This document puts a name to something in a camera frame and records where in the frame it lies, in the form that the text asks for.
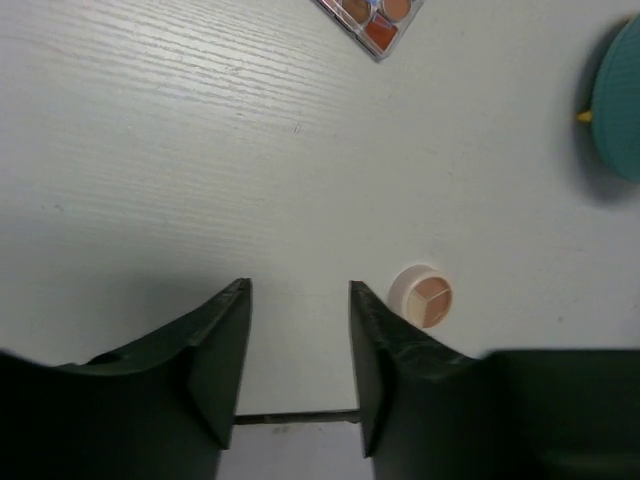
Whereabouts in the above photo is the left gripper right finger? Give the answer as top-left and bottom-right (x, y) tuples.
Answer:
(349, 281), (639, 479)

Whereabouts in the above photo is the teal round organizer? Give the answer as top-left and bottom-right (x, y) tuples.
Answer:
(576, 13), (639, 184)

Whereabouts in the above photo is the eyeshadow palette clear case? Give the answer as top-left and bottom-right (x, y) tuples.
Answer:
(315, 0), (424, 62)

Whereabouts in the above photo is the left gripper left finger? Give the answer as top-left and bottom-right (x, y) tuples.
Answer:
(1, 278), (252, 479)

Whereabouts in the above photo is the round beige powder compact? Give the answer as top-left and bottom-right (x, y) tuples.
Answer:
(387, 264), (453, 329)

